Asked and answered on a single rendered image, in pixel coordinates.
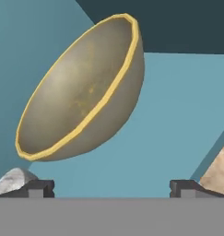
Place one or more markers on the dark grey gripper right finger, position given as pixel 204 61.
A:
pixel 184 185

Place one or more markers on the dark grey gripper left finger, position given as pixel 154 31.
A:
pixel 39 185

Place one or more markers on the grey bowl with yellow rim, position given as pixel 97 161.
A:
pixel 85 92

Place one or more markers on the mottled grey white rounded object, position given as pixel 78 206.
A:
pixel 12 179

